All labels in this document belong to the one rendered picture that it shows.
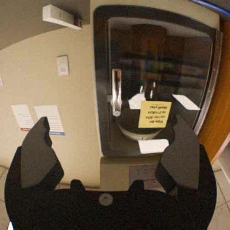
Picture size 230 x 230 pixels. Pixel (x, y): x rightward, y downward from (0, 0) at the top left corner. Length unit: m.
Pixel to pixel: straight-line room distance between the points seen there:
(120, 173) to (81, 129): 0.59
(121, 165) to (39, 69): 0.73
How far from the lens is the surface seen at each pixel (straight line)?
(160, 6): 0.29
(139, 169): 0.41
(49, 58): 0.80
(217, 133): 0.43
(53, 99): 0.86
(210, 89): 0.36
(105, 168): 0.40
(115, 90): 0.21
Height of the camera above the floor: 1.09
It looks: 32 degrees up
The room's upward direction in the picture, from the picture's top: 180 degrees clockwise
